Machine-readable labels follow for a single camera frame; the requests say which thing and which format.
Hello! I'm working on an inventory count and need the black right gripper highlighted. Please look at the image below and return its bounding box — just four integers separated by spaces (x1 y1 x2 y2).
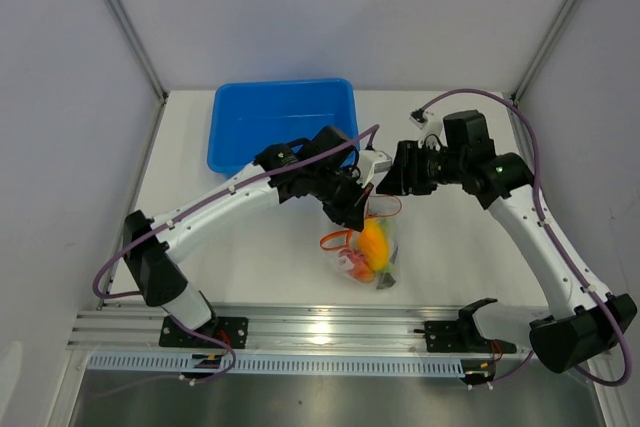
376 141 466 197

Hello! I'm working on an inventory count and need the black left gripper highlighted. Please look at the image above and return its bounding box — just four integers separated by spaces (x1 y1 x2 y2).
310 167 373 232

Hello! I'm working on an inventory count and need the orange yellow mango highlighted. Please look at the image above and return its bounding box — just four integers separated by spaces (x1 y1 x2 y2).
356 219 390 272

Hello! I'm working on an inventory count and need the clear orange-zip plastic bag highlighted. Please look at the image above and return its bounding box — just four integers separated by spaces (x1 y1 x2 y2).
319 195 403 291

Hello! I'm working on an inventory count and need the red orange mango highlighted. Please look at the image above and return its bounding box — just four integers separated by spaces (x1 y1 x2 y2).
338 248 376 283

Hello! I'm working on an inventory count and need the grey toy fish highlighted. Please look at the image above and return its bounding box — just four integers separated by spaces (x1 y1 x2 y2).
376 246 398 290

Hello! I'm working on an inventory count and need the white cauliflower with leaves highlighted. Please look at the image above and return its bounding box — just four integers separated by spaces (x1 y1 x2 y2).
377 217 398 250

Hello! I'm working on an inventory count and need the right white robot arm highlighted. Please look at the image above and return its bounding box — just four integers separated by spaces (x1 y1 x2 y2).
377 110 638 373

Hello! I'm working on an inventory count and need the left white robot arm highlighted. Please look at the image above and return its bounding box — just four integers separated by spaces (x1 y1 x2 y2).
123 126 378 347

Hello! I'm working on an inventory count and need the blue plastic bin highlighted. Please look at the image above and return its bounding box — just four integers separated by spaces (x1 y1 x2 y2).
207 78 359 177

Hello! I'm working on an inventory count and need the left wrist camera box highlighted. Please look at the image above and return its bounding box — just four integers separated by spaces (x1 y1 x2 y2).
356 149 393 186

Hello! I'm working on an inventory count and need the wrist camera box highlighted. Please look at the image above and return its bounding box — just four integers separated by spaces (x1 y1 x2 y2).
356 149 393 186
410 109 443 149

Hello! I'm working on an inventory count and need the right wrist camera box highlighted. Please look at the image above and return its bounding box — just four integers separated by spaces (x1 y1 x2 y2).
410 109 443 149

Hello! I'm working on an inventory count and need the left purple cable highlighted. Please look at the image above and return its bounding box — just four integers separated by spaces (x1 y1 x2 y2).
91 124 381 388

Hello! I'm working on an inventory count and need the purple cable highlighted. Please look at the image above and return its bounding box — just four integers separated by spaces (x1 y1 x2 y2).
91 124 381 388
419 88 632 393

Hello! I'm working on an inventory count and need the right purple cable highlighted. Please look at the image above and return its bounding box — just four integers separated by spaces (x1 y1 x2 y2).
419 88 632 393

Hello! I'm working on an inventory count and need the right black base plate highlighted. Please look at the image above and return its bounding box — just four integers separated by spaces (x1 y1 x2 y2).
413 320 517 354

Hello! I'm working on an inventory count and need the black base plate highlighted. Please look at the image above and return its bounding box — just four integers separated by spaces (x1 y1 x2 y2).
159 316 249 349
413 320 517 354

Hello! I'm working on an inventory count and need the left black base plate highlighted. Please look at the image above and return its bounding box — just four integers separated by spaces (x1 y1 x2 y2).
159 316 249 349

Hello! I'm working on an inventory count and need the aluminium rail frame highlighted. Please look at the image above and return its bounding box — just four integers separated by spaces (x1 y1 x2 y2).
64 0 640 427

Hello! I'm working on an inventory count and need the white slotted cable duct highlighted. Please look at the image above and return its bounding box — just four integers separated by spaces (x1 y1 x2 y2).
87 351 465 378

